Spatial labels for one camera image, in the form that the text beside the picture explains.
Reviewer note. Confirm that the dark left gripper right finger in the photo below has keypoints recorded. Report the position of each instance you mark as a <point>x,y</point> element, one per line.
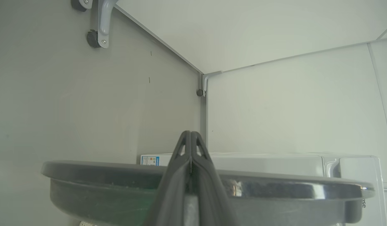
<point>212,201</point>

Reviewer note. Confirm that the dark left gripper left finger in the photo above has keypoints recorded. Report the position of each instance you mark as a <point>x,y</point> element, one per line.
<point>171,194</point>

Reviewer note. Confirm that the black-rimmed glass washer door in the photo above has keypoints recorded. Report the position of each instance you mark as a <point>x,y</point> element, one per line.
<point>102,188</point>

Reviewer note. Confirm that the white front-load washing machine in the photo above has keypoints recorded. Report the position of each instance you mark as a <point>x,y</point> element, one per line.
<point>275,164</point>

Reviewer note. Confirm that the blue energy label sticker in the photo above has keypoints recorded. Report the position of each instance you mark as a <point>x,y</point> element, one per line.
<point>149,160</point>

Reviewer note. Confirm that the black caster wheel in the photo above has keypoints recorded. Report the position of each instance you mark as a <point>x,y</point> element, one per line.
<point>78,4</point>
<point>93,39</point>
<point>199,92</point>

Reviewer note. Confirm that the white partition panel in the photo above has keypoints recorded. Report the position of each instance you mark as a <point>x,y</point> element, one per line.
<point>291,110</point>
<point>243,25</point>

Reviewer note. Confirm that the grey metal partition leg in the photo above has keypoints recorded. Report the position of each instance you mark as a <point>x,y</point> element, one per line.
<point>104,18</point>
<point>207,78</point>

